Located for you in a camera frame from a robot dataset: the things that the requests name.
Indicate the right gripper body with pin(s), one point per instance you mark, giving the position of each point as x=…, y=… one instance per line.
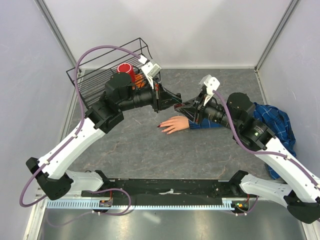
x=199, y=110

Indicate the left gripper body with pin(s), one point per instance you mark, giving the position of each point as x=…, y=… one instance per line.
x=158, y=93

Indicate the red nail polish bottle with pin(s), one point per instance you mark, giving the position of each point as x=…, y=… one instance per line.
x=177, y=106

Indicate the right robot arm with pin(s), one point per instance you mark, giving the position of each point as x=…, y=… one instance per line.
x=300, y=192

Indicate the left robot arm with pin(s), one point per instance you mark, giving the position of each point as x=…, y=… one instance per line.
x=52, y=172

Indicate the mannequin hand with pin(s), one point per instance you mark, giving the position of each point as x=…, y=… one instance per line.
x=174, y=124

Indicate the orange cup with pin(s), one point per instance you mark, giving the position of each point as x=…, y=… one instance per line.
x=140, y=81

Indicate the red cup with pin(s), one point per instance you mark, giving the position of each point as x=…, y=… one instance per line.
x=128, y=69

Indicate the blue plaid shirt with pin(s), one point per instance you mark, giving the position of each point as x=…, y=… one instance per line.
x=277, y=120

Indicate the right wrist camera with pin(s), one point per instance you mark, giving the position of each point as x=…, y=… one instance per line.
x=210, y=84

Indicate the black wire rack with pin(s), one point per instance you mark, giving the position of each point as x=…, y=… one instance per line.
x=97, y=68

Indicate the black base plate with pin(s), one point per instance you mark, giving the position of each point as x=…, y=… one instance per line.
x=177, y=191

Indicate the slotted cable duct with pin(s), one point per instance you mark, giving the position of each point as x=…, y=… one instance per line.
x=95, y=204

